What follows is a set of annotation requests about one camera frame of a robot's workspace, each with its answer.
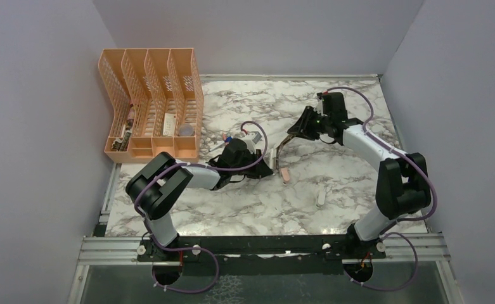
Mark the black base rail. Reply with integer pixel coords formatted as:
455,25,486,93
93,224,387,278

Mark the clear tape roll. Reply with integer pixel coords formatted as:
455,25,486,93
178,123,195,137

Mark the white card in organizer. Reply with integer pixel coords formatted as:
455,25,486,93
162,112,177,137

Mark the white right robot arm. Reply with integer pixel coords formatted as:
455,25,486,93
287,92,432,258

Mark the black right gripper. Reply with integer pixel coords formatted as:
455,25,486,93
289,106,331,141

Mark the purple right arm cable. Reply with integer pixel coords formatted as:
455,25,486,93
323,86,438,291

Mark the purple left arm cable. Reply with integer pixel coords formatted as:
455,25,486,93
134,121,269,295

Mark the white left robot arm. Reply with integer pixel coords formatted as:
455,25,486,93
125,131,273,260

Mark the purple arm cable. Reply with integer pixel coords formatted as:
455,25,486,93
134,121,269,295
323,86,438,291

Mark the orange plastic file organizer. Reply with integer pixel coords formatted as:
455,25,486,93
98,48,204,163

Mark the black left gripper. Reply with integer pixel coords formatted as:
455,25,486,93
230,149,273,179

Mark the small white stapler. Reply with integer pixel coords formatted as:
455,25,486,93
316,187,326,208

